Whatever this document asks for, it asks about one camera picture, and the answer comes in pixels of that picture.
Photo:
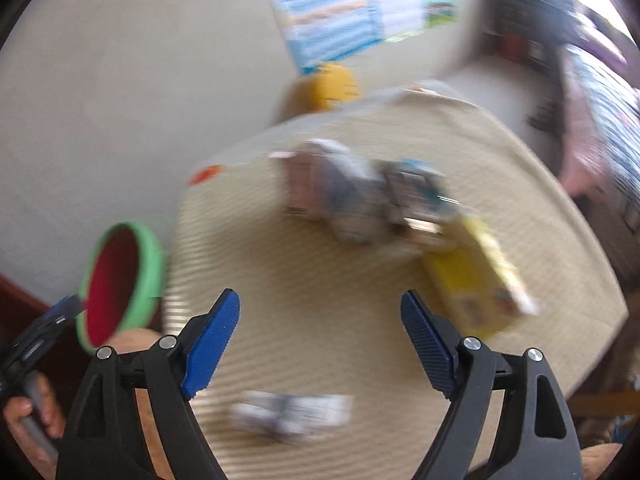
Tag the green red trash bin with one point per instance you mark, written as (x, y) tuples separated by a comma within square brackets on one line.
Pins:
[(122, 285)]

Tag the yellow cardboard box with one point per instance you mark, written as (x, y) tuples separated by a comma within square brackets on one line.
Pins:
[(480, 289)]

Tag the dark brown cigarette box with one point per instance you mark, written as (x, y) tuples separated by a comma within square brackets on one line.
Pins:
[(414, 222)]

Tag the yellow duck stool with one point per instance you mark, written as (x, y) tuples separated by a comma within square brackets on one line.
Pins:
[(329, 87)]

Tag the blue white milk carton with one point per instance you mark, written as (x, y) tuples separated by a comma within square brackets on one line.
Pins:
[(352, 192)]

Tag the pinyin wall poster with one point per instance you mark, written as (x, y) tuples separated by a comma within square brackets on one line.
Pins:
[(319, 31)]

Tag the pink white carton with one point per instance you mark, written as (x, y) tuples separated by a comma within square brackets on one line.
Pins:
[(299, 181)]

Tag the floral paper cup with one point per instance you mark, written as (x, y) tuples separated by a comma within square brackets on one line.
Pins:
[(291, 417)]

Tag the dark metal shelf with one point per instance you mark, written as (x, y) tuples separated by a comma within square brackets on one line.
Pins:
[(525, 32)]

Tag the bed with plaid quilt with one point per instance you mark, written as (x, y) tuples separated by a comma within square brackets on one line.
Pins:
[(601, 134)]

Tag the person left hand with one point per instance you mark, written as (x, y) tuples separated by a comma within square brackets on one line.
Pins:
[(35, 409)]

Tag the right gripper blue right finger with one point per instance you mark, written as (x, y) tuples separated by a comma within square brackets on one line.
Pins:
[(435, 341)]

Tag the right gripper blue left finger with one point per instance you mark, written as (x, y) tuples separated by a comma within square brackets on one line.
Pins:
[(210, 335)]

